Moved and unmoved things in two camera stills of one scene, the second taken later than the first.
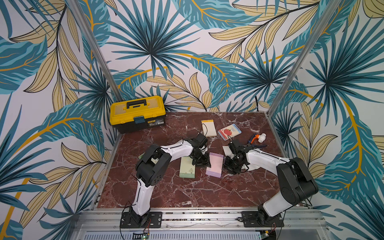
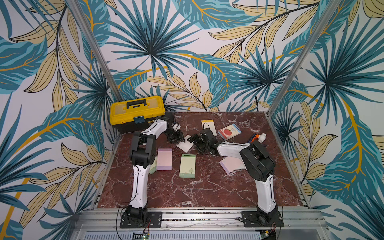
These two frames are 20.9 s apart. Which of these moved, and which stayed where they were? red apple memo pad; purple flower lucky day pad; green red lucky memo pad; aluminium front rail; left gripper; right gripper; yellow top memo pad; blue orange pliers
Moved: purple flower lucky day pad; right gripper; left gripper
Stayed: red apple memo pad; aluminium front rail; green red lucky memo pad; yellow top memo pad; blue orange pliers
